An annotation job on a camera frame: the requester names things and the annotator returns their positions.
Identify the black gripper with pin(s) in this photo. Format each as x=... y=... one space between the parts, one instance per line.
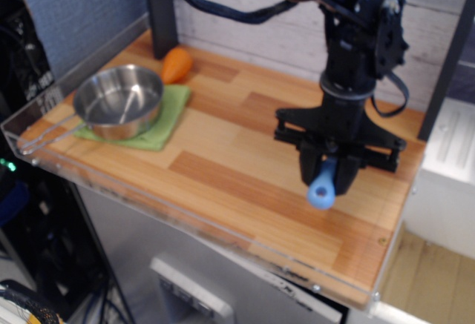
x=342 y=129

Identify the blue handled grey spoon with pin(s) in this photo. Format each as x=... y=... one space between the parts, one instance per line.
x=321 y=192

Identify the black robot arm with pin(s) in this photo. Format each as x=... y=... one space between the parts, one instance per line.
x=365 y=44

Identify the orange toy carrot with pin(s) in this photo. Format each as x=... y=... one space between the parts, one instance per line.
x=176 y=64

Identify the white ribbed box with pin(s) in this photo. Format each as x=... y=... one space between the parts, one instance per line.
x=440 y=207

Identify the clear acrylic table guard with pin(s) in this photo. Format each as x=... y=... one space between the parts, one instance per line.
x=223 y=177

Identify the green cloth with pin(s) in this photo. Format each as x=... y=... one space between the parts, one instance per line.
x=174 y=102

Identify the stainless steel cabinet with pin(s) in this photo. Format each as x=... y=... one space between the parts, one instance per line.
x=171 y=276

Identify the stainless steel pot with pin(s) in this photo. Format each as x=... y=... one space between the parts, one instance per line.
x=116 y=104

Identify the dark right support post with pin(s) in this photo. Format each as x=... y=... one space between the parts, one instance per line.
x=453 y=55

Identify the dark support post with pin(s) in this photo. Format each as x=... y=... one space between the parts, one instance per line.
x=453 y=55
x=163 y=25

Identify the dark left support post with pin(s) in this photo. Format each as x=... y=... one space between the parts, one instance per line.
x=163 y=25

